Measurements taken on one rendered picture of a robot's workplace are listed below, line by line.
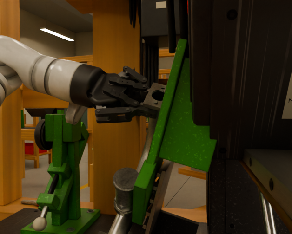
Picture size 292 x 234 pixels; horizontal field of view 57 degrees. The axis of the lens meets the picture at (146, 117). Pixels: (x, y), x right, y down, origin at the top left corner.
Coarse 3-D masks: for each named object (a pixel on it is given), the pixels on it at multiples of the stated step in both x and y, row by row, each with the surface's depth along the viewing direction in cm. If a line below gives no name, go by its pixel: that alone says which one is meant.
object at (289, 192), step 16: (240, 160) 39; (256, 160) 28; (272, 160) 27; (288, 160) 27; (256, 176) 28; (272, 176) 21; (288, 176) 21; (272, 192) 21; (288, 192) 17; (288, 208) 17; (288, 224) 17
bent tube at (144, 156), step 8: (152, 88) 46; (160, 88) 46; (152, 96) 46; (160, 96) 47; (144, 104) 44; (152, 104) 43; (160, 104) 43; (152, 120) 48; (152, 128) 49; (152, 136) 50; (144, 152) 52; (144, 160) 51; (120, 216) 44; (128, 216) 44; (112, 224) 43; (120, 224) 42; (128, 224) 43; (112, 232) 42; (120, 232) 42
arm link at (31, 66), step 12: (0, 36) 50; (0, 48) 48; (12, 48) 49; (24, 48) 50; (0, 60) 48; (12, 60) 48; (24, 60) 48; (36, 60) 48; (48, 60) 48; (24, 72) 48; (36, 72) 47; (24, 84) 50; (36, 84) 48
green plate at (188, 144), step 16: (176, 48) 35; (176, 64) 35; (176, 80) 35; (176, 96) 36; (160, 112) 35; (176, 112) 36; (160, 128) 36; (176, 128) 36; (192, 128) 36; (208, 128) 36; (160, 144) 37; (176, 144) 36; (192, 144) 36; (208, 144) 36; (160, 160) 43; (176, 160) 36; (192, 160) 36; (208, 160) 36
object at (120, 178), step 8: (128, 168) 38; (120, 176) 37; (128, 176) 37; (136, 176) 37; (120, 184) 36; (128, 184) 36; (120, 192) 37; (128, 192) 36; (120, 200) 38; (128, 200) 38; (120, 208) 40; (128, 208) 40
